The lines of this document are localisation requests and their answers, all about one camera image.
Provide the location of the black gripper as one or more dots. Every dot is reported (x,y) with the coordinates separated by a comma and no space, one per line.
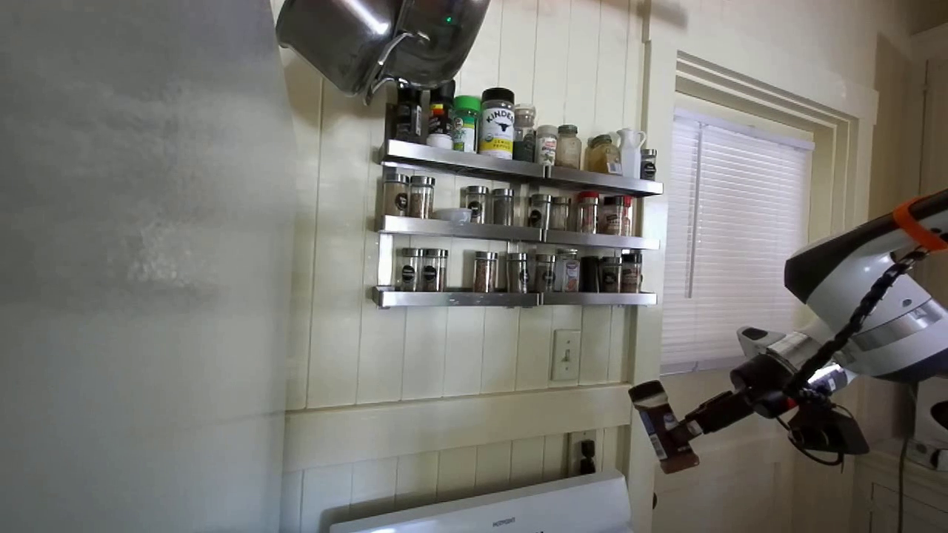
(761,385)

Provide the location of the dark lid spice bottle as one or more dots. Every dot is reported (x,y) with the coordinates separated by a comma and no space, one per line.
(670,438)

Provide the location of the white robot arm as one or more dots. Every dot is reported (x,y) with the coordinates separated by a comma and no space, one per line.
(878,324)

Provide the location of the white stove back panel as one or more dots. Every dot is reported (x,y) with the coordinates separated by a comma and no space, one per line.
(576,503)

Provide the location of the dark jar bottom shelf right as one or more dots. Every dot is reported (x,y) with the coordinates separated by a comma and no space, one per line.
(632,271)

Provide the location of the red lid jar middle shelf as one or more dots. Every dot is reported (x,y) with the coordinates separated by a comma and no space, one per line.
(587,211)

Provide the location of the yellow content jar top shelf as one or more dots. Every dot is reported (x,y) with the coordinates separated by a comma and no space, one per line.
(602,154)

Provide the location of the pale spice jar top shelf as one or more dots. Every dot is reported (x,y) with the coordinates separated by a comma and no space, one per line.
(547,143)

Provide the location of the glass jar bottom shelf left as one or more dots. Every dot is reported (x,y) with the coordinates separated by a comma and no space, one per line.
(408,266)

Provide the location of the glass jar shelf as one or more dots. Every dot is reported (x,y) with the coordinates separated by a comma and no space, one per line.
(423,186)
(408,266)

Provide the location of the metal three-tier spice rack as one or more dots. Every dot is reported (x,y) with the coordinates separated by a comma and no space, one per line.
(506,231)

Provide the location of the large yellow label spice jar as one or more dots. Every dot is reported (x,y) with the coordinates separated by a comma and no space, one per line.
(500,121)

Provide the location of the glass jar middle shelf left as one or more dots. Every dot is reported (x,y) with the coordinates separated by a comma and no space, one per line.
(423,186)

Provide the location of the green lid spice bottle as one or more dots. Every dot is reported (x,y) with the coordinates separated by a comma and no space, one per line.
(467,115)

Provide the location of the dark bottle top shelf left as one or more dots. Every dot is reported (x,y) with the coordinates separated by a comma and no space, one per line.
(408,115)

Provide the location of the white window blinds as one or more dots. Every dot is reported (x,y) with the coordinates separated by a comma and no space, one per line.
(738,208)

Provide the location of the stainless steel pot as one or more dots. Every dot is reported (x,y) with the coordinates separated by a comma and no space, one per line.
(359,45)

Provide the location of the wall power outlet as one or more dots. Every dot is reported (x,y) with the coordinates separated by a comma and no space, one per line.
(581,450)

